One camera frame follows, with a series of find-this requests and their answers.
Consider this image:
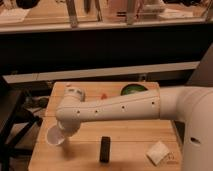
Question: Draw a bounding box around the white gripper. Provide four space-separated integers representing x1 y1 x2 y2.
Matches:
58 122 80 137

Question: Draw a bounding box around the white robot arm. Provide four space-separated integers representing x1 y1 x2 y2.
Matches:
56 86 213 171

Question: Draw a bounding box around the green ceramic bowl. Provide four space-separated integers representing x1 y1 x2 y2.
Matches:
121 84 147 95

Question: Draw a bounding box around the black remote control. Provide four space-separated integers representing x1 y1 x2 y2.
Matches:
99 136 111 163

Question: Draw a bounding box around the orange carrot toy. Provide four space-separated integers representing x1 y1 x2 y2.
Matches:
101 94 107 99

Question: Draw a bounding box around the black chair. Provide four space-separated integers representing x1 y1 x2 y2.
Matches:
0 75 42 171

